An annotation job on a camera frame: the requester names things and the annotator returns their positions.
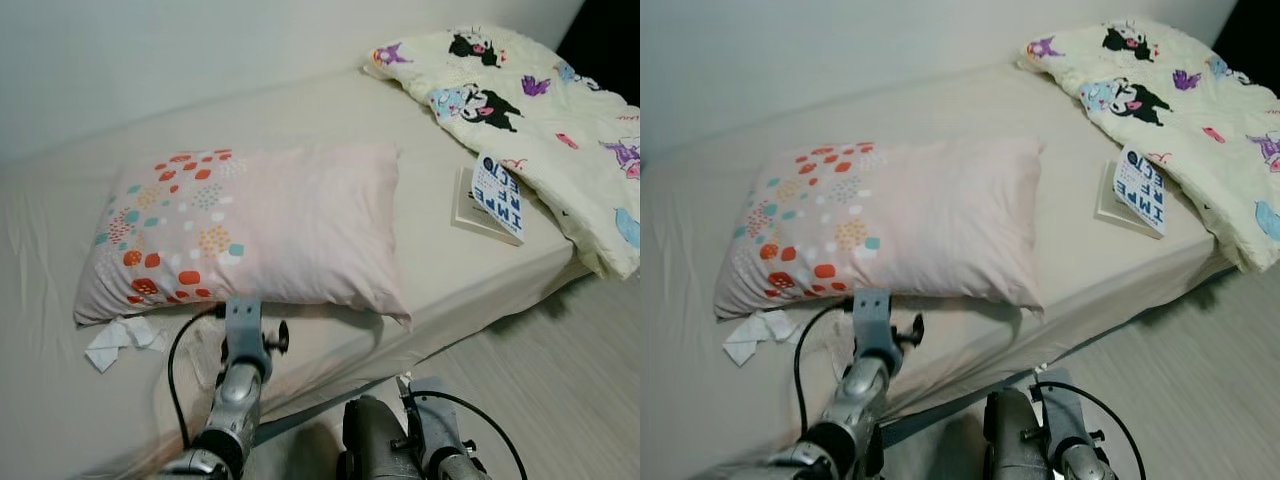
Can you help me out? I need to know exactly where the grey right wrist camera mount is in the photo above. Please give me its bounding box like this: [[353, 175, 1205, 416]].
[[1040, 372, 1101, 466], [405, 378, 466, 471]]

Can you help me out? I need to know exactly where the pink dotted pillow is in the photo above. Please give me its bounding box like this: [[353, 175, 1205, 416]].
[[73, 142, 413, 329], [713, 137, 1048, 321]]

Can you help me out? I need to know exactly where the white book with blue letters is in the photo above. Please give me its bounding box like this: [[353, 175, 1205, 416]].
[[1093, 145, 1169, 239], [450, 152, 527, 247]]

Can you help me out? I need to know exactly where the beige mattress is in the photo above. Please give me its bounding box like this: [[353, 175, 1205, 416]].
[[640, 62, 1241, 480], [0, 65, 601, 480]]

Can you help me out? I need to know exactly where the cream cartoon print duvet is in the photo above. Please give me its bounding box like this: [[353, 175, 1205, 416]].
[[362, 25, 641, 281], [1018, 17, 1280, 274]]

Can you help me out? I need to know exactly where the grey robot leg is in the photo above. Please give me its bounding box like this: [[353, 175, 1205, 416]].
[[983, 388, 1056, 480], [342, 395, 421, 480]]

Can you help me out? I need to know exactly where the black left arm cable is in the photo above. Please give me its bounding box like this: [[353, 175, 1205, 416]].
[[795, 298, 856, 441], [167, 305, 226, 451]]

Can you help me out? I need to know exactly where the white tissue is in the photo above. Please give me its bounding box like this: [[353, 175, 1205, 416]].
[[722, 318, 771, 366], [755, 310, 801, 341], [85, 325, 136, 374], [118, 315, 171, 353]]

